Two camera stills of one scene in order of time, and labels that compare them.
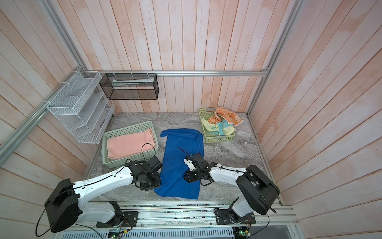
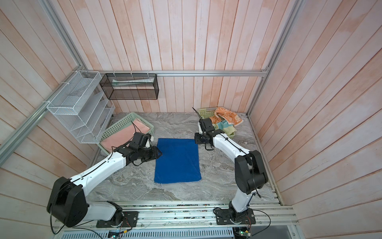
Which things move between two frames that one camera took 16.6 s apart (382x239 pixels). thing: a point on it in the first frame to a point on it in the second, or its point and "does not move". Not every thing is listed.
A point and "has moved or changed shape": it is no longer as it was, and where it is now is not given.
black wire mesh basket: (130, 86) does not move
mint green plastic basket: (138, 142) has moved or changed shape
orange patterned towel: (231, 117) does not move
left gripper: (156, 184) to (155, 155)
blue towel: (179, 143) has moved or changed shape
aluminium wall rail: (258, 73) does not move
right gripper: (189, 178) to (197, 141)
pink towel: (124, 144) has moved or changed shape
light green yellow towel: (223, 128) does not move
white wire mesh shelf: (82, 105) does not move
